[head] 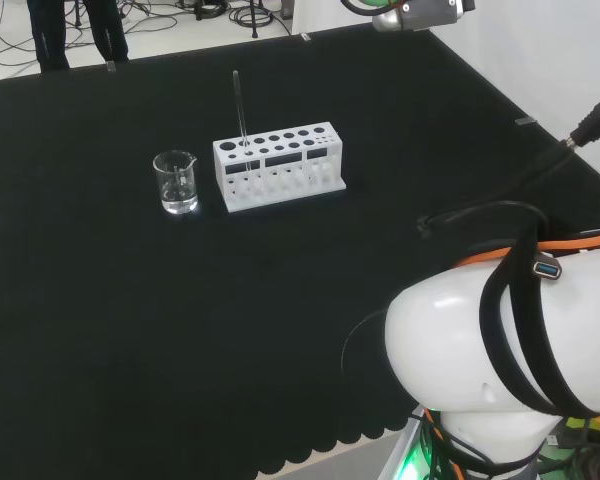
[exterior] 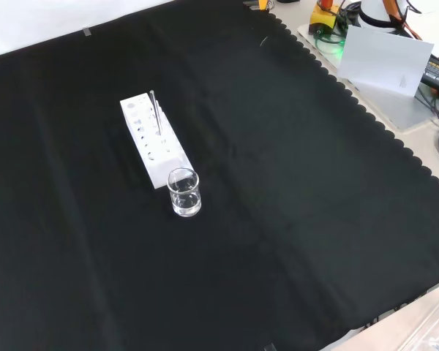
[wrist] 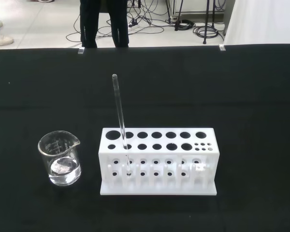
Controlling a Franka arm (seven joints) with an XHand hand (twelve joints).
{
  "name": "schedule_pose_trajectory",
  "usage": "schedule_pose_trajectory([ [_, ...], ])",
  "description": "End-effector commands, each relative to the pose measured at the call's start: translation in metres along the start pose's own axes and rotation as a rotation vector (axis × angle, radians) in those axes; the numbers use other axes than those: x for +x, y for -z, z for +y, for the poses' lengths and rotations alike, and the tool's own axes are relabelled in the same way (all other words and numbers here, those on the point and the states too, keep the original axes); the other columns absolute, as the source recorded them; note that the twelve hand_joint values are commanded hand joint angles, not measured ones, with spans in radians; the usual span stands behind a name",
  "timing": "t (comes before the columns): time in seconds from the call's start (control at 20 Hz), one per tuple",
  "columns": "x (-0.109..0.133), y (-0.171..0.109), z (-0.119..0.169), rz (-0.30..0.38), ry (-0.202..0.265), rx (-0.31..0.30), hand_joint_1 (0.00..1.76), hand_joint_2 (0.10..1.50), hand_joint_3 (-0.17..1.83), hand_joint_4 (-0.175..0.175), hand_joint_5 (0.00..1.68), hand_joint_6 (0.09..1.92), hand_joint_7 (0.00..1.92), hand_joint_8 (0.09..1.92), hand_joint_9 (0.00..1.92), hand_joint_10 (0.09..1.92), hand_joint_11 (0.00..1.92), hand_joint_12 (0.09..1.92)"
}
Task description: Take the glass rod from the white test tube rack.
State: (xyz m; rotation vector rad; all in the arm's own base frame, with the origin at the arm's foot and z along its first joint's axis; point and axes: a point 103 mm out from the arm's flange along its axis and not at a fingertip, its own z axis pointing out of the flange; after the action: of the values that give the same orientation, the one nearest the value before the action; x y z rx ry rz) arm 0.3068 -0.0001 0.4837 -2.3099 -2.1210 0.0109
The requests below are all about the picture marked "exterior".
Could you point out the glass rod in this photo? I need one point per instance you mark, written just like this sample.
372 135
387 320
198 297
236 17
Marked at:
156 113

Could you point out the white test tube rack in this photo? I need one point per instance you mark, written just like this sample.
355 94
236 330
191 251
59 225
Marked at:
160 172

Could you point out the small clear glass beaker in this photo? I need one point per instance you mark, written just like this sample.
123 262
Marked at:
185 205

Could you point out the black bench cloth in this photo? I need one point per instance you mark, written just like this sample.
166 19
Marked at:
278 183

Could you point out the hex key set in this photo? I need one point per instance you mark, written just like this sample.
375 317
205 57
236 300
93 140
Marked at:
259 3

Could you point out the yellow stop button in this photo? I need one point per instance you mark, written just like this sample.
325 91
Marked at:
320 19

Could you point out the grey tape piece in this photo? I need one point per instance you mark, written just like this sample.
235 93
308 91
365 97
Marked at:
87 31

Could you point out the pale white board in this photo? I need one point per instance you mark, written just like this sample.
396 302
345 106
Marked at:
380 58

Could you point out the clear plastic sheet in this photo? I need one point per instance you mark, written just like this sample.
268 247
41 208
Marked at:
430 325

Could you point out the grey metal base plate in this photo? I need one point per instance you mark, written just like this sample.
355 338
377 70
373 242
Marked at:
398 109

